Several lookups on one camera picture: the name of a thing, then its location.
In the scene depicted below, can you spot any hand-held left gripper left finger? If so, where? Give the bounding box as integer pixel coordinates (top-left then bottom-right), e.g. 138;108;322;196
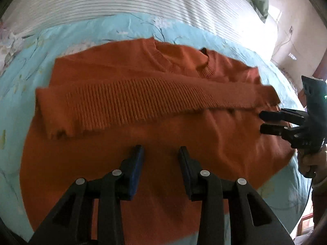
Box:
28;145;145;245

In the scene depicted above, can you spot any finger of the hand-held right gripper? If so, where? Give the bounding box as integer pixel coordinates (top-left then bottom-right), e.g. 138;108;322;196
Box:
260;123;307;146
259;108;307;123

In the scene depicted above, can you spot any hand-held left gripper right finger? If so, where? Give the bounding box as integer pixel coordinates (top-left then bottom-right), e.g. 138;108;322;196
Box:
178;146;293;245

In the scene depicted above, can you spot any orange knitted sweater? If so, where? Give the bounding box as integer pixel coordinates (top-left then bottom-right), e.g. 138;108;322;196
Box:
20;37;297;238

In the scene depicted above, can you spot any person's right forearm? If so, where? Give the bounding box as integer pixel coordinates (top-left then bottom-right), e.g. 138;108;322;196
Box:
311;176;327;231

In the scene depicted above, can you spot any person's right hand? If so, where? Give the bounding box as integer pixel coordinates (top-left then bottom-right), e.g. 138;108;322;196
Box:
298;145;327;183

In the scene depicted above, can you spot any wooden furniture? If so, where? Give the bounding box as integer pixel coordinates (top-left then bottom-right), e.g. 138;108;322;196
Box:
293;206;318;243

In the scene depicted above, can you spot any light blue floral blanket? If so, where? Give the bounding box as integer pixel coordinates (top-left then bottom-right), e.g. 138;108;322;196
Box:
0;12;315;245

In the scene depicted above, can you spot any white striped bed sheet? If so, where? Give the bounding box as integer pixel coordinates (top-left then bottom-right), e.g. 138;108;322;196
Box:
0;0;279;57

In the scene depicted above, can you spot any thin wall cable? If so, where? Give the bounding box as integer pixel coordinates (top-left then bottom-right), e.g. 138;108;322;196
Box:
273;32;298;58

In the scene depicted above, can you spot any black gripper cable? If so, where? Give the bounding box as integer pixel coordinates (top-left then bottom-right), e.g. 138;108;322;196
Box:
306;177;314;211

